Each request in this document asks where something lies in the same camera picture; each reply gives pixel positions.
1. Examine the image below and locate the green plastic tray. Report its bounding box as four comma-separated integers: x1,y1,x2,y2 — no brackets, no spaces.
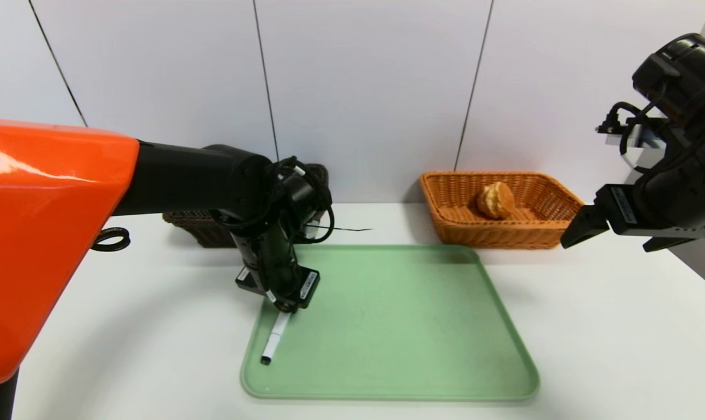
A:
240,244,541,401

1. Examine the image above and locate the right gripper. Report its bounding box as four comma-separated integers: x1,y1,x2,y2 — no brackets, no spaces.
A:
559,153,705,253

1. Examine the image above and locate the cream puff bread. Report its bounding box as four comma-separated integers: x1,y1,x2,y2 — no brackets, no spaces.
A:
476,181,516,220

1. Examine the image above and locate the orange wicker basket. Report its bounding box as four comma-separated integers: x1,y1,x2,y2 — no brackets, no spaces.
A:
420,171,587,250

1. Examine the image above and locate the dark brown wicker basket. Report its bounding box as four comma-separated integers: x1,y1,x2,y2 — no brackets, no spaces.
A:
162,164,330,249

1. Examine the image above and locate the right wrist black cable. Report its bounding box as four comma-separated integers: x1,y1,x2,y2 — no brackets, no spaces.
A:
601,82,671,173

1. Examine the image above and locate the white marker pen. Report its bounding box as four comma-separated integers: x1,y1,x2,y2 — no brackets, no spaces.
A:
260,312,292,366

